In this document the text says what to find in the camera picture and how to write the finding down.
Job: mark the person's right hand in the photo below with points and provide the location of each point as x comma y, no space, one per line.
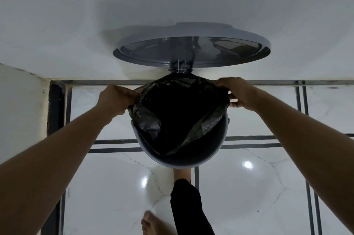
243,93

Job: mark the person's left hand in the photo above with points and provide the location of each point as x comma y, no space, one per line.
116,102

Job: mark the black trash bag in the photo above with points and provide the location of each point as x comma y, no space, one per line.
179,105

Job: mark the grey pedal trash bin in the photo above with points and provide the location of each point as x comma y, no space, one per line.
193,33

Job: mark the person's right forearm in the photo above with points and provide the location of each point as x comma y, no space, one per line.
309,149

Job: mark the person's left forearm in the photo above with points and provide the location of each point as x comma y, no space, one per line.
49,165

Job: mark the person's right foot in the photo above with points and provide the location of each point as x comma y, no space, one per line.
182,174

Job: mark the person's foot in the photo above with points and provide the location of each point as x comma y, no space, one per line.
155,225
182,174

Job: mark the person's right leg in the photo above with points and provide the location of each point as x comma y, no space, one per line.
188,210

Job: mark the person's left foot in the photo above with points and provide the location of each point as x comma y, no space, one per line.
155,225

